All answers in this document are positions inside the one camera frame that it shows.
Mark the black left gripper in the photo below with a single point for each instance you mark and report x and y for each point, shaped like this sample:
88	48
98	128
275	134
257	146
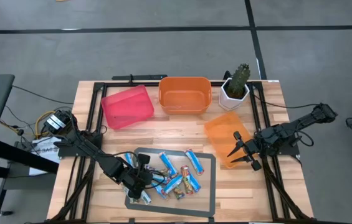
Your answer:
136	180

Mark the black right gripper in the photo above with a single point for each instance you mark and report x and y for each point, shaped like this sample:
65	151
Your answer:
253	147

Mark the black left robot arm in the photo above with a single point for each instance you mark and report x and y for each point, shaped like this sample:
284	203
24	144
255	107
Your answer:
85	146

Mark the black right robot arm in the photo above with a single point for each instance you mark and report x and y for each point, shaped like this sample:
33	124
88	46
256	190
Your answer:
303	119

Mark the green and red granola bar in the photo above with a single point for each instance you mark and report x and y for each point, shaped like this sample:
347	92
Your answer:
186	180

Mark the shallow translucent orange tray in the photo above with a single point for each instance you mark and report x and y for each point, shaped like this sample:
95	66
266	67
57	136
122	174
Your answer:
219	133

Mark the white hexagonal plant pot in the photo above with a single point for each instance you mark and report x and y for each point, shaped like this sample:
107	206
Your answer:
225	101

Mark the clear mat with black border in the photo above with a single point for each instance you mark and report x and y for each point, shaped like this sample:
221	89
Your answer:
200	199

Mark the pink plastic bin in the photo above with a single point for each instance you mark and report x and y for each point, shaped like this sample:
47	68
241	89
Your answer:
132	112

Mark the green cactus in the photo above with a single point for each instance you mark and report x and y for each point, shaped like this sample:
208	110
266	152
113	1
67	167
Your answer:
239	79

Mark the deep orange plastic bin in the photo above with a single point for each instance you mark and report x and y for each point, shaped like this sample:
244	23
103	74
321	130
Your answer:
185	99

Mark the white paper box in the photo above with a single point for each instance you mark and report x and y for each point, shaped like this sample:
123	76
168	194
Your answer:
43	155

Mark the black bar device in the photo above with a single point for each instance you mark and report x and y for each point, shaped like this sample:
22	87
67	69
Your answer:
144	77

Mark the black aluminium table frame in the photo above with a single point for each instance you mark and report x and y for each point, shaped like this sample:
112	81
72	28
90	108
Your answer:
116	84

